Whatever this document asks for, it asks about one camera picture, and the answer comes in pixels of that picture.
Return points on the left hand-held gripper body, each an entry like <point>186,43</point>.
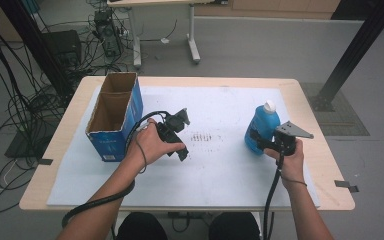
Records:
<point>174,123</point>

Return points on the blue bottle with white cap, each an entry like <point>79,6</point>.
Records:
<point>263,123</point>

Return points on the black wrist band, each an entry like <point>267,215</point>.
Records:
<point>144,155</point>
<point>295,181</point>

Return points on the black metal stand post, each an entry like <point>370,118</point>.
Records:
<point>356,46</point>
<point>33,43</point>

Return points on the person's left leg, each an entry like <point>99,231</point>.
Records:
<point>141,228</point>

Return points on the white desk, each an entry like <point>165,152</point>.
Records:
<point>193,40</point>

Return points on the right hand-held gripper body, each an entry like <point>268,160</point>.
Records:
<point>285,143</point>

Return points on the person's right leg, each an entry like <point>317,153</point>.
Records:
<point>235,228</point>

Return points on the black computer tower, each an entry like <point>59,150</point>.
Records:
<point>108,36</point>

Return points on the person's left hand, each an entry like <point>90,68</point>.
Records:
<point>151,145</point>

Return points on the white power adapter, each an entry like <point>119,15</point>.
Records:
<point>164,40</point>

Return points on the person's right hand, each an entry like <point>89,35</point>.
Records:
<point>291,166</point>

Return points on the black case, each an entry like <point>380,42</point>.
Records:
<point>61,45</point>

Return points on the dark floor plate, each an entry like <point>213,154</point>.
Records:
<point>20,146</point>

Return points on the person's leg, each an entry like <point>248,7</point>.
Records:
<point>235,228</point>
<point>141,228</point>

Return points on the grey gridded floor mat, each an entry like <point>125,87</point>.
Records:
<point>346,120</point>

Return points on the blue cardboard box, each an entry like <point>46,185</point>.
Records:
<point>116,136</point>

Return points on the black tape strip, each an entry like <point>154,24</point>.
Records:
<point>346,185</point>
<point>45,161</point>

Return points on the white table mat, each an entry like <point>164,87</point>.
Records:
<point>206,180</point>

